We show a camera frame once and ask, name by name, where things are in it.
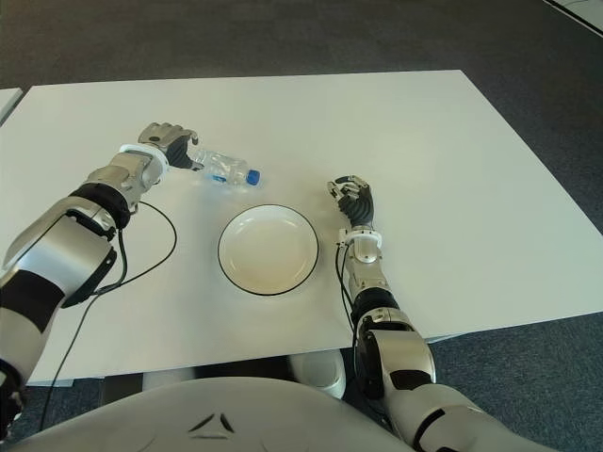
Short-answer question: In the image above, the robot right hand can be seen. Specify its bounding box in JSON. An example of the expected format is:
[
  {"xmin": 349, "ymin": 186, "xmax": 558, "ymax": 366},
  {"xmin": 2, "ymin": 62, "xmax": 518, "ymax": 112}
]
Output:
[{"xmin": 325, "ymin": 173, "xmax": 376, "ymax": 229}]

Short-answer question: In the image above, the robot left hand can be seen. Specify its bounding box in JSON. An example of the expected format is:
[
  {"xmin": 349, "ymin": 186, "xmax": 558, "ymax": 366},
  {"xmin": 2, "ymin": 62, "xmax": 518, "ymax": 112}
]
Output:
[{"xmin": 137, "ymin": 121, "xmax": 202, "ymax": 173}]

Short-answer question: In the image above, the clear water bottle blue cap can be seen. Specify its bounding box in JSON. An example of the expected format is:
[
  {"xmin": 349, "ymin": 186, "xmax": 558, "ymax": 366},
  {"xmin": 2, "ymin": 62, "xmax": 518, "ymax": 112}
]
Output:
[{"xmin": 187, "ymin": 146, "xmax": 263, "ymax": 192}]

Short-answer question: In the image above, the white plate black rim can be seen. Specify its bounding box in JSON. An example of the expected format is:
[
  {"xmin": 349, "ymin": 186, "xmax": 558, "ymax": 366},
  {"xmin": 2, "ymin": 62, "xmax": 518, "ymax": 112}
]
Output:
[{"xmin": 217, "ymin": 202, "xmax": 323, "ymax": 297}]

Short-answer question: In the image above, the neighbouring white table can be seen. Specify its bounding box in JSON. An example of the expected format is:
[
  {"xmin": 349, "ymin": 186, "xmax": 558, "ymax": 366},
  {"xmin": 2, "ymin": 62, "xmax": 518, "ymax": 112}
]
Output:
[{"xmin": 0, "ymin": 87, "xmax": 24, "ymax": 126}]

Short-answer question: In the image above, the robot right leg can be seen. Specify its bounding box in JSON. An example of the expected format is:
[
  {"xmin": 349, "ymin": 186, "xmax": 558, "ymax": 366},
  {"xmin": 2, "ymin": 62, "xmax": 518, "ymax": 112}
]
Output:
[{"xmin": 286, "ymin": 350, "xmax": 348, "ymax": 400}]

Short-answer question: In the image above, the robot leg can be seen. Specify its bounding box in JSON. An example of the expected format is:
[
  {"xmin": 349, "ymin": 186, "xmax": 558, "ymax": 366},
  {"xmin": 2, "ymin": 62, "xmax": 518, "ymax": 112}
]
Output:
[
  {"xmin": 143, "ymin": 364, "xmax": 197, "ymax": 390},
  {"xmin": 286, "ymin": 350, "xmax": 348, "ymax": 400}
]

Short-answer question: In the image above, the robot left leg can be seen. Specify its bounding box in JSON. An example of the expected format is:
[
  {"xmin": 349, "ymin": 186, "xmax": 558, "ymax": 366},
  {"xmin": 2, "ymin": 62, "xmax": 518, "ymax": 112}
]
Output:
[{"xmin": 143, "ymin": 364, "xmax": 197, "ymax": 390}]

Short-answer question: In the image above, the silver robot torso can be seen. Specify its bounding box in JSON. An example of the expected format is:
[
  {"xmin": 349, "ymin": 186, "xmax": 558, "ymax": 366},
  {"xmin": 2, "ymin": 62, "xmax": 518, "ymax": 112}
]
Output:
[{"xmin": 8, "ymin": 375, "xmax": 425, "ymax": 452}]

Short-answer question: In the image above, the white furniture panel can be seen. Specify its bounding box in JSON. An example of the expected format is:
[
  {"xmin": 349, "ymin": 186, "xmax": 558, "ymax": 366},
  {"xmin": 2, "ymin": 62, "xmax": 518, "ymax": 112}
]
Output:
[{"xmin": 541, "ymin": 0, "xmax": 603, "ymax": 35}]

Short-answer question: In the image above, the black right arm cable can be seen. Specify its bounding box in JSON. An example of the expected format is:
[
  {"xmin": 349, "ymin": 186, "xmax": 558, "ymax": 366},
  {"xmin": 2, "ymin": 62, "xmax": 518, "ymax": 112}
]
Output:
[{"xmin": 334, "ymin": 243, "xmax": 365, "ymax": 341}]

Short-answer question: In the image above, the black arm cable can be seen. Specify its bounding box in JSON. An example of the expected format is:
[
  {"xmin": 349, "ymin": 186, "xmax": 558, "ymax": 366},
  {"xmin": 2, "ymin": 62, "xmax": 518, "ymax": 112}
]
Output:
[
  {"xmin": 40, "ymin": 200, "xmax": 179, "ymax": 430},
  {"xmin": 334, "ymin": 243, "xmax": 365, "ymax": 341}
]

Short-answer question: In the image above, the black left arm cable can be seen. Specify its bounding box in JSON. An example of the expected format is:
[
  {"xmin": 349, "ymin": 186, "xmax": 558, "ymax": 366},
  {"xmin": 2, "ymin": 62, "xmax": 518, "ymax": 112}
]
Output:
[{"xmin": 40, "ymin": 200, "xmax": 179, "ymax": 430}]

